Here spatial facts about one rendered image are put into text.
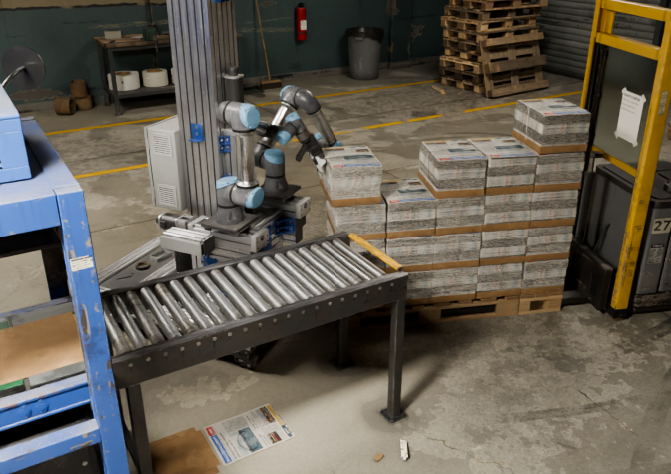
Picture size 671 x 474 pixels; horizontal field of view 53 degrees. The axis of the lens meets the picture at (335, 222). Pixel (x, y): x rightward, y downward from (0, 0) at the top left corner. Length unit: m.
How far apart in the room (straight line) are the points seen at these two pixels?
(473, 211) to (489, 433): 1.26
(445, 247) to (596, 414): 1.19
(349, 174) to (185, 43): 1.09
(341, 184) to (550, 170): 1.22
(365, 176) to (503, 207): 0.86
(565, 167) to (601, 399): 1.30
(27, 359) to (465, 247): 2.44
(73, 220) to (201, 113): 1.68
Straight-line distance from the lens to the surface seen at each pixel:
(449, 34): 10.47
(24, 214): 2.07
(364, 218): 3.75
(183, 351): 2.66
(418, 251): 3.93
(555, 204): 4.14
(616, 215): 4.62
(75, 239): 2.12
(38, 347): 2.78
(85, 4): 9.70
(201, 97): 3.64
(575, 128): 4.03
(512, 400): 3.69
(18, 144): 2.19
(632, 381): 4.03
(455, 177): 3.82
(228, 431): 3.43
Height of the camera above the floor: 2.25
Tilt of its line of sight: 24 degrees down
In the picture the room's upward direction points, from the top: straight up
